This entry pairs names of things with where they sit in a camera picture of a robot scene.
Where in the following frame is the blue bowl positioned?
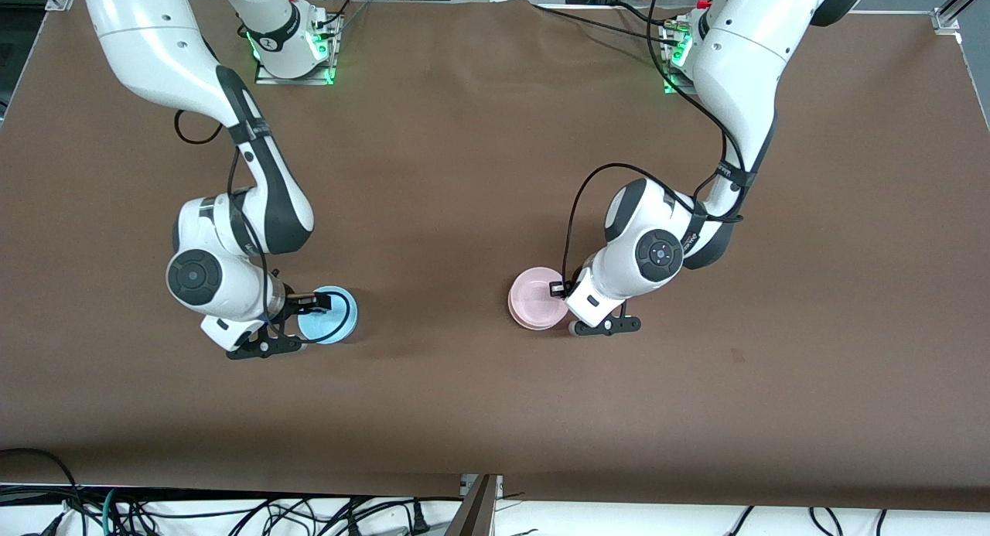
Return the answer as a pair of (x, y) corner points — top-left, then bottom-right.
(298, 285), (359, 345)

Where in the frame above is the pink bowl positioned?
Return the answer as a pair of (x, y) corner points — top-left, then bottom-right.
(507, 267), (572, 332)

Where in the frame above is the brown table cover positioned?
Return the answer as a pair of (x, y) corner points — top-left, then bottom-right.
(0, 0), (990, 514)

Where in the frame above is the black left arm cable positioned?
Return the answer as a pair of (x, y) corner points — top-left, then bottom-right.
(561, 0), (748, 291)

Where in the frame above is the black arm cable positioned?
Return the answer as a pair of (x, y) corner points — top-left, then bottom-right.
(173, 107), (353, 348)
(561, 0), (748, 291)

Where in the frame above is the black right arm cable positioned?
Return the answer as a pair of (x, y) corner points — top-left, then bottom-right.
(173, 107), (353, 348)

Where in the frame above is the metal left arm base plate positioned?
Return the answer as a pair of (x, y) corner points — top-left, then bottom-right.
(663, 19), (703, 97)

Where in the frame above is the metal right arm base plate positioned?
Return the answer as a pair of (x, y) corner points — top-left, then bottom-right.
(254, 9), (339, 87)

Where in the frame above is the aluminium frame post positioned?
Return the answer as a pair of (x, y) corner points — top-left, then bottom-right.
(447, 474), (504, 536)

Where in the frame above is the long black table cable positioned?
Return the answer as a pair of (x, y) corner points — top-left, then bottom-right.
(530, 2), (681, 46)

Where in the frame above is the short black table cable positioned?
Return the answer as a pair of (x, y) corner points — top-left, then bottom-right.
(611, 1), (678, 26)

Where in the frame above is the black looped floor cable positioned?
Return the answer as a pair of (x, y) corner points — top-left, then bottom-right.
(0, 447), (83, 515)

